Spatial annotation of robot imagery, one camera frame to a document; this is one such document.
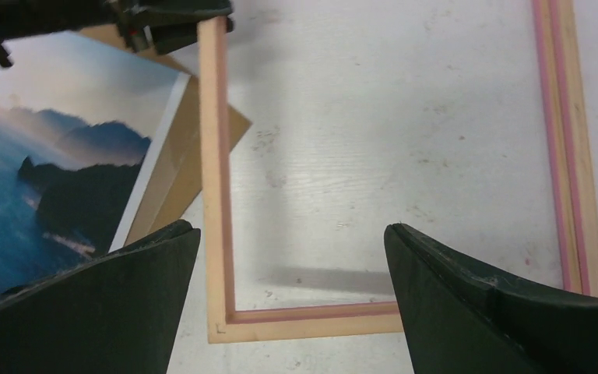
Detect seascape photo print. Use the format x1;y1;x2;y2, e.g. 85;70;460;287
0;33;190;294

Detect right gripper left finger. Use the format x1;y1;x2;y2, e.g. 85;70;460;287
0;220;201;373

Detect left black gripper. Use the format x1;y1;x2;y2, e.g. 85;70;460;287
0;0;234;69

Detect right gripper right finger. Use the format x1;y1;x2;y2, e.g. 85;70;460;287
384;224;598;373

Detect pink wooden picture frame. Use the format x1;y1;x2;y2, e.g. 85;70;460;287
198;1;598;344

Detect brown cardboard backing board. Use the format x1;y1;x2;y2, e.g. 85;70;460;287
74;23;254;248

